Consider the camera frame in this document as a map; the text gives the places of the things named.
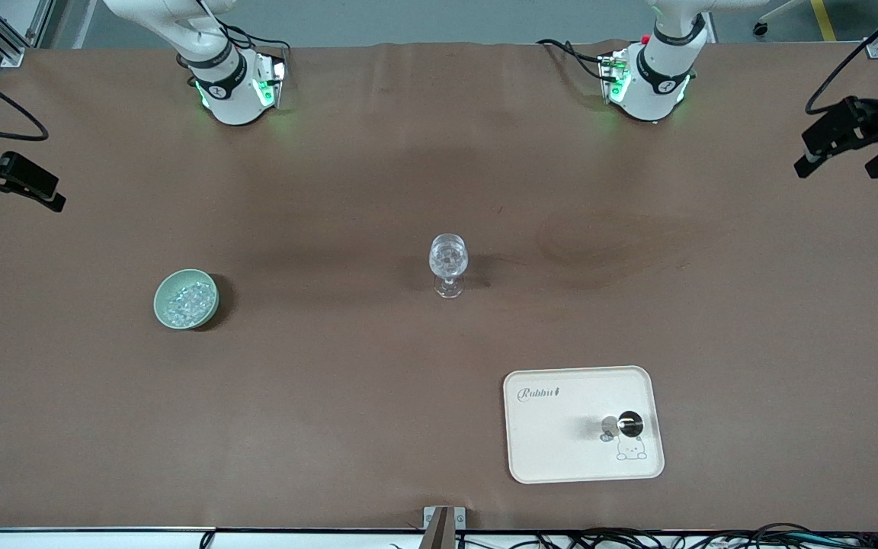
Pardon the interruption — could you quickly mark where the steel double cone jigger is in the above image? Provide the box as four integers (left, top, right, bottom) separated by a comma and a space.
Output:
601, 409, 645, 442

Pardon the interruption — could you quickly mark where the pile of clear ice cubes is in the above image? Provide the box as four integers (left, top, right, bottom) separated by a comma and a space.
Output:
164, 281, 216, 326

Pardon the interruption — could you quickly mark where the clear faceted wine glass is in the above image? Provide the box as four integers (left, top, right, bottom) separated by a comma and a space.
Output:
428, 233, 469, 299

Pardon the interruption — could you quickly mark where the office chair wheel base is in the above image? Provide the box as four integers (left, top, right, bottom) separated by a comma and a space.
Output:
751, 0, 810, 37

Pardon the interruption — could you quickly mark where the pale green ceramic bowl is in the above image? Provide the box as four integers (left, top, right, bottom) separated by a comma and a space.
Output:
153, 268, 220, 331

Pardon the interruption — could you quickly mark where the brown table cover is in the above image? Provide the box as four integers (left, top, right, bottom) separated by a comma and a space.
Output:
0, 42, 878, 532

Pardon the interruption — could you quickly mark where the cream rabbit print tray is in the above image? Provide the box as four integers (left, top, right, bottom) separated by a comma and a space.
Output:
503, 366, 665, 485

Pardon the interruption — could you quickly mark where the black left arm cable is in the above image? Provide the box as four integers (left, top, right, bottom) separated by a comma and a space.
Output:
804, 0, 878, 115

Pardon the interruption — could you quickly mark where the black right base cable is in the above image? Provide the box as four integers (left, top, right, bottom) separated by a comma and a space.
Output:
222, 25, 289, 63

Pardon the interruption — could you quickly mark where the black base cable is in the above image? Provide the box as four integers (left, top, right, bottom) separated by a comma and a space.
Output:
222, 25, 289, 63
537, 38, 609, 82

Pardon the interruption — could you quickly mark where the black left base cable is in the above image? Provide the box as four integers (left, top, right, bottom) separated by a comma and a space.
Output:
537, 38, 609, 82

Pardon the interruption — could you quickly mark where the black cable bundle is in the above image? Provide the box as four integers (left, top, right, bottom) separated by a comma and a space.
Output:
389, 525, 878, 549

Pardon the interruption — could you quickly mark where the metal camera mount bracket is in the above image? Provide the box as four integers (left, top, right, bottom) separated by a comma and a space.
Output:
423, 506, 467, 549

